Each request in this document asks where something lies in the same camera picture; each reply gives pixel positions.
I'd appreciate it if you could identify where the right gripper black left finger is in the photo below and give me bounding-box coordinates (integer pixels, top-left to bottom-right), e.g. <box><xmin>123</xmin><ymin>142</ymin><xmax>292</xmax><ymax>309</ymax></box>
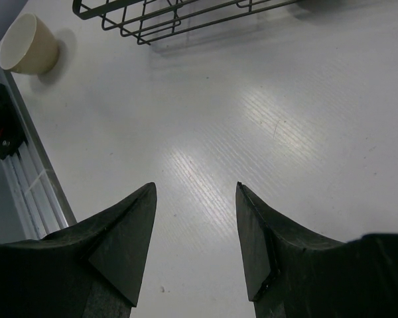
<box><xmin>0</xmin><ymin>182</ymin><xmax>157</xmax><ymax>317</ymax></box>

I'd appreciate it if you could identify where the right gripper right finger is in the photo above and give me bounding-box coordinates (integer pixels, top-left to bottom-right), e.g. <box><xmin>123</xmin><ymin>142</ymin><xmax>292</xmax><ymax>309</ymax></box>
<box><xmin>235</xmin><ymin>184</ymin><xmax>398</xmax><ymax>317</ymax></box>

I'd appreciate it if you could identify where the white ceramic bowl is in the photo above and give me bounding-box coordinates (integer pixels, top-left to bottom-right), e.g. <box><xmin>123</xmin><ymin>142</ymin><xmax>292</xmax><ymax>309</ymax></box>
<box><xmin>0</xmin><ymin>13</ymin><xmax>59</xmax><ymax>75</ymax></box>

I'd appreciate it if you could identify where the aluminium extrusion rail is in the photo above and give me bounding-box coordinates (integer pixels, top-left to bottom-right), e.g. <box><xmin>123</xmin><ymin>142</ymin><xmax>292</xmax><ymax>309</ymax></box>
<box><xmin>0</xmin><ymin>67</ymin><xmax>76</xmax><ymax>239</ymax></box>

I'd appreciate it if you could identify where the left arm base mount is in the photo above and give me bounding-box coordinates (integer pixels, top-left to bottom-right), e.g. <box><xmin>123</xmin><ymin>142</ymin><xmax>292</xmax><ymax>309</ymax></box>
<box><xmin>0</xmin><ymin>83</ymin><xmax>26</xmax><ymax>160</ymax></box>

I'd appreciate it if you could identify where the dark wire dish rack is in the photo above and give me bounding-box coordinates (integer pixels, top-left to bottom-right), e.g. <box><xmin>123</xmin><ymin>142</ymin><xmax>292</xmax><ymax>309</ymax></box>
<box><xmin>72</xmin><ymin>0</ymin><xmax>298</xmax><ymax>46</ymax></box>

